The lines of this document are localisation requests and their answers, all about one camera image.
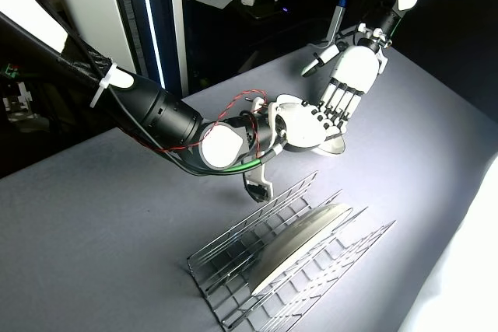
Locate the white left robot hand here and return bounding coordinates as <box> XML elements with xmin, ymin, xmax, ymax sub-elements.
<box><xmin>299</xmin><ymin>44</ymin><xmax>381</xmax><ymax>135</ymax></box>

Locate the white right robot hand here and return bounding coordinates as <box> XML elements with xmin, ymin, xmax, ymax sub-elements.
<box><xmin>272</xmin><ymin>93</ymin><xmax>344</xmax><ymax>154</ymax></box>

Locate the black phone blue light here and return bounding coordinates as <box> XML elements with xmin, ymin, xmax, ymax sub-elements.
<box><xmin>248</xmin><ymin>0</ymin><xmax>293</xmax><ymax>20</ymax></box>

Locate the white zip tie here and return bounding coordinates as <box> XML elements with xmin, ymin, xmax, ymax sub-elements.
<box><xmin>89</xmin><ymin>65</ymin><xmax>122</xmax><ymax>110</ymax></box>

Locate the green right arm cable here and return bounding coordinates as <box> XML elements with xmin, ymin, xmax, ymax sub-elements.
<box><xmin>217</xmin><ymin>145</ymin><xmax>286</xmax><ymax>174</ymax></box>

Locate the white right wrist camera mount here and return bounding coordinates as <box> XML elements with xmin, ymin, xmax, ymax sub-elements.
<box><xmin>243</xmin><ymin>90</ymin><xmax>282</xmax><ymax>203</ymax></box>

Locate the red black twisted wire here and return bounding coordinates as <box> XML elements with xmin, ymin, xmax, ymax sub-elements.
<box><xmin>128</xmin><ymin>90</ymin><xmax>268</xmax><ymax>156</ymax></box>

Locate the chrome wire plate rack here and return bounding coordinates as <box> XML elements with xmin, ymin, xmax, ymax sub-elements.
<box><xmin>185</xmin><ymin>170</ymin><xmax>397</xmax><ymax>332</ymax></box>

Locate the white metal bracket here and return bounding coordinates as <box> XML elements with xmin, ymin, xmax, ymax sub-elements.
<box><xmin>2</xmin><ymin>82</ymin><xmax>50</xmax><ymax>131</ymax></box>

